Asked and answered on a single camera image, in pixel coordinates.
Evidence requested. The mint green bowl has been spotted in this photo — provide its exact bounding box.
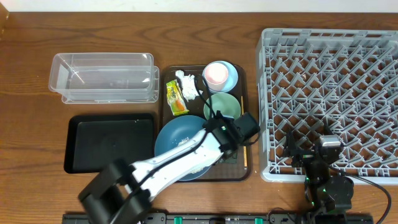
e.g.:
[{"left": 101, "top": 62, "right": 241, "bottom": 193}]
[{"left": 211, "top": 93, "right": 241, "bottom": 119}]

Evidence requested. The dark blue plate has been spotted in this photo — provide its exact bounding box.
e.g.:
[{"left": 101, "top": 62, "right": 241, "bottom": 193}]
[{"left": 154, "top": 115, "right": 219, "bottom": 182}]

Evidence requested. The pile of white rice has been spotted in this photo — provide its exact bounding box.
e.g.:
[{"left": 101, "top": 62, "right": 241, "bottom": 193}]
[{"left": 178, "top": 138, "right": 190, "bottom": 146}]

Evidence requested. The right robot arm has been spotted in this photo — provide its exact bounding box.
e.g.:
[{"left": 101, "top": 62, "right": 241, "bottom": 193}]
[{"left": 283, "top": 129, "right": 354, "bottom": 223}]

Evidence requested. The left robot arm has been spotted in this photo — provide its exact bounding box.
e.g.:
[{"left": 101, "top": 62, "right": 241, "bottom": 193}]
[{"left": 78, "top": 113, "right": 260, "bottom": 223}]

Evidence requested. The grey dishwasher rack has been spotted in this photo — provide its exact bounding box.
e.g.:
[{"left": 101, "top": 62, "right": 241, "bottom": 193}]
[{"left": 256, "top": 28, "right": 397, "bottom": 185}]

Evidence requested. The black waste tray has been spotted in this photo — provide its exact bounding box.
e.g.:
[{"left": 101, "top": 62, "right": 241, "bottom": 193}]
[{"left": 63, "top": 113, "right": 155, "bottom": 174}]

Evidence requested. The wooden chopstick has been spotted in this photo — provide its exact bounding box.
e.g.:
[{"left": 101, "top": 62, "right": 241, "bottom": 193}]
[{"left": 241, "top": 96, "right": 248, "bottom": 170}]

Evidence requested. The brown serving tray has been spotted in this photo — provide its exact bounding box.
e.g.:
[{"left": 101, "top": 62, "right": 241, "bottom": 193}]
[{"left": 157, "top": 64, "right": 252, "bottom": 184}]

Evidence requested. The light blue saucer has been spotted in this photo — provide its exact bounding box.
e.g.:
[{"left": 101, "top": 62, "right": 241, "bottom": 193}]
[{"left": 202, "top": 61, "right": 238, "bottom": 92}]

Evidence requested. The crumpled white tissue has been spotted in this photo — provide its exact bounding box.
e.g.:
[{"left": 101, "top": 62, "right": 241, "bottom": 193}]
[{"left": 175, "top": 70, "right": 203, "bottom": 101}]

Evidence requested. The pink white cup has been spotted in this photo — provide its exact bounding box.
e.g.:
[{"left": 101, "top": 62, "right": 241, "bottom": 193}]
[{"left": 204, "top": 62, "right": 229, "bottom": 91}]

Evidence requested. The green yellow snack wrapper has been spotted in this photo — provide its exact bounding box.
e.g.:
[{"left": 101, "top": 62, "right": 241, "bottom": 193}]
[{"left": 166, "top": 80, "right": 189, "bottom": 116}]

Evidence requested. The clear plastic bin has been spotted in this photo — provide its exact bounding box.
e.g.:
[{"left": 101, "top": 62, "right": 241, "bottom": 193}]
[{"left": 49, "top": 52, "right": 159, "bottom": 104}]

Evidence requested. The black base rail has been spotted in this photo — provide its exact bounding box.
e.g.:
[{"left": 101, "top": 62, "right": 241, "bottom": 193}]
[{"left": 61, "top": 212, "right": 374, "bottom": 224}]

